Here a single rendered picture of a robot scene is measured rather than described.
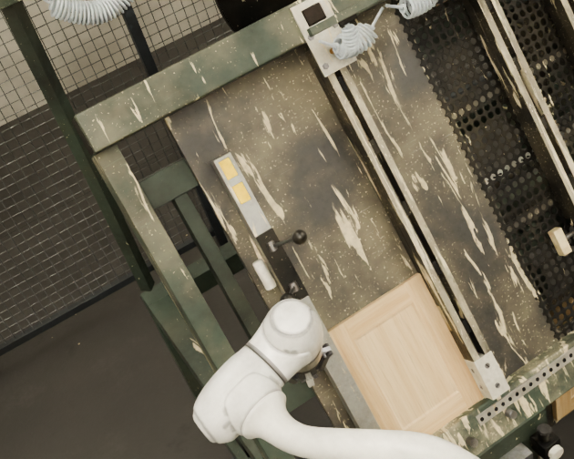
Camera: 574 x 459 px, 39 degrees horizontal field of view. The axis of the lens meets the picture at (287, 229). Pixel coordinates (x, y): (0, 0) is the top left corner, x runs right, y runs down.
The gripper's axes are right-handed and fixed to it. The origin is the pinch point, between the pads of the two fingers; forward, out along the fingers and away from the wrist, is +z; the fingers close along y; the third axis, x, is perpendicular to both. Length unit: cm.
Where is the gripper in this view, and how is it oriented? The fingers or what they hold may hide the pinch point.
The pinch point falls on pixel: (308, 376)
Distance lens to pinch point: 183.1
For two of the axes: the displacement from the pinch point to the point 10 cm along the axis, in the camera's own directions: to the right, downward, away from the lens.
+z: 1.0, 4.1, 9.1
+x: 4.1, 8.1, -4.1
